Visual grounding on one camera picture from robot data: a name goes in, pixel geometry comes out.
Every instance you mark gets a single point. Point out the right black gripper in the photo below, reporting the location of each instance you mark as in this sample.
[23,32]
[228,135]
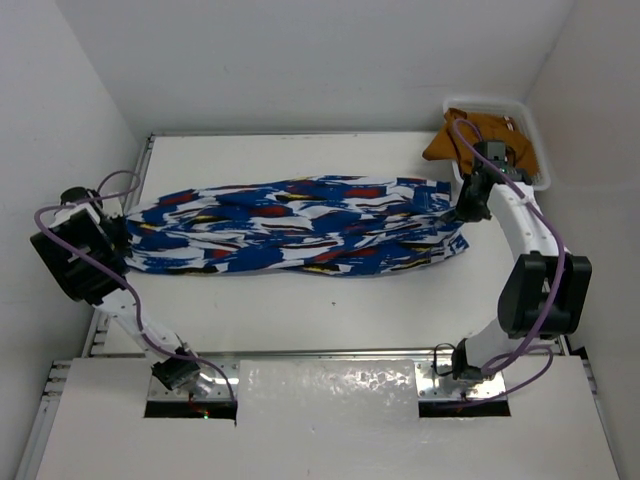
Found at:
[465,210]

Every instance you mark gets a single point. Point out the blue patterned trousers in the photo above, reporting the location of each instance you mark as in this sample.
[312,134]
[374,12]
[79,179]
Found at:
[331,225]

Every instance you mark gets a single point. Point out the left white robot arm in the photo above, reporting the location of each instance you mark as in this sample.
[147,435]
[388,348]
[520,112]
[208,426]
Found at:
[85,249]

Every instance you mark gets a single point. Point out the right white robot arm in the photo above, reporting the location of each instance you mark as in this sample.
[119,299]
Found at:
[544,295]

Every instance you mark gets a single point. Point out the mustard brown garment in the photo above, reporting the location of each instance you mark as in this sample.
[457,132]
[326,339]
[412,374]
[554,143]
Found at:
[476,127]

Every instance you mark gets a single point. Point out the white plastic basket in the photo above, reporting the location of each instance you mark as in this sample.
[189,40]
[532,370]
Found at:
[523,119]

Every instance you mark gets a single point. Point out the white front cover panel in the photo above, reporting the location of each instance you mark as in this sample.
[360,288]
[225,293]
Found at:
[326,419]

